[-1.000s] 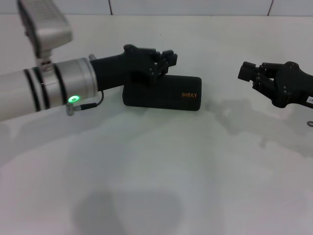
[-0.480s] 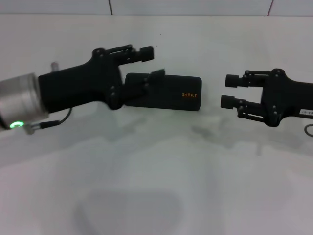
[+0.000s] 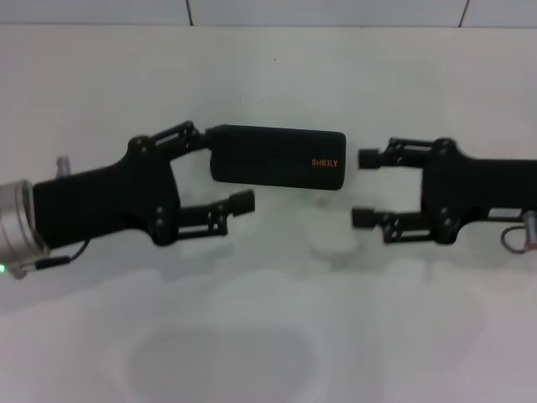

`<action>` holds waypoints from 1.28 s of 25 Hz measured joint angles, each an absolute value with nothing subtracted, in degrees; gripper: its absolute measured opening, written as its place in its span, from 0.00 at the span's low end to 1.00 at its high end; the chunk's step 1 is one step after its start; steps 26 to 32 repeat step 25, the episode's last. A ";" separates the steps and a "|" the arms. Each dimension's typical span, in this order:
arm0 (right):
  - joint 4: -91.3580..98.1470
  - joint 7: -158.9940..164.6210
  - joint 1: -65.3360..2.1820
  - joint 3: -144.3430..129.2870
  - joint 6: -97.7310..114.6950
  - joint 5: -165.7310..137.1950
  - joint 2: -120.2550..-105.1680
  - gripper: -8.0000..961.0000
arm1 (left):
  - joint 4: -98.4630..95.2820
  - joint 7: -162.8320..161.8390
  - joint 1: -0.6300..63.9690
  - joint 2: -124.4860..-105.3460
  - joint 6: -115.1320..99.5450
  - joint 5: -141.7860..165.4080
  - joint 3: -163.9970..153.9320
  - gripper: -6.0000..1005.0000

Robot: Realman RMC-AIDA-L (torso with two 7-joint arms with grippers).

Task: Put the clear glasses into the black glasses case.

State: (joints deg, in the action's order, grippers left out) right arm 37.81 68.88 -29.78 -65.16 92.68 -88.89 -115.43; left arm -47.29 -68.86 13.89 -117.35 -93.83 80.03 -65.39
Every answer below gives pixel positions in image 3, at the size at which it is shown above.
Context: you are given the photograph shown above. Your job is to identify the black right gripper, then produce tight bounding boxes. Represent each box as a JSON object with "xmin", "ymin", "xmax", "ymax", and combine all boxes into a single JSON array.
[{"xmin": 351, "ymin": 136, "xmax": 537, "ymax": 247}]

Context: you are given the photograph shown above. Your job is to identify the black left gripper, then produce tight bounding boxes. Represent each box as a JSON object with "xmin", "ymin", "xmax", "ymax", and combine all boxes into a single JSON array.
[{"xmin": 32, "ymin": 120, "xmax": 230, "ymax": 249}]

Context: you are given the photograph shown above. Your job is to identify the black glasses case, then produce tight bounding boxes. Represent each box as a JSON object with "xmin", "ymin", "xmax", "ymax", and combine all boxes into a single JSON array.
[{"xmin": 208, "ymin": 123, "xmax": 347, "ymax": 192}]

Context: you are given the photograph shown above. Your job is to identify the dark right gripper cable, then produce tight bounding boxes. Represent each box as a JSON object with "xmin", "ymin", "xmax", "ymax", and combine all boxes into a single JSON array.
[{"xmin": 502, "ymin": 225, "xmax": 537, "ymax": 256}]

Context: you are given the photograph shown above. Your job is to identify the dark gripper cable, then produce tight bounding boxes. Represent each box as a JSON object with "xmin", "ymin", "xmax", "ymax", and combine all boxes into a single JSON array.
[
  {"xmin": 502, "ymin": 225, "xmax": 537, "ymax": 256},
  {"xmin": 18, "ymin": 238, "xmax": 90, "ymax": 272}
]

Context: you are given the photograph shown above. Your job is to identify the dark left gripper cable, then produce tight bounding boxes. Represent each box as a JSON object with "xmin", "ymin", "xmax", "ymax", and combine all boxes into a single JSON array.
[{"xmin": 18, "ymin": 238, "xmax": 90, "ymax": 272}]

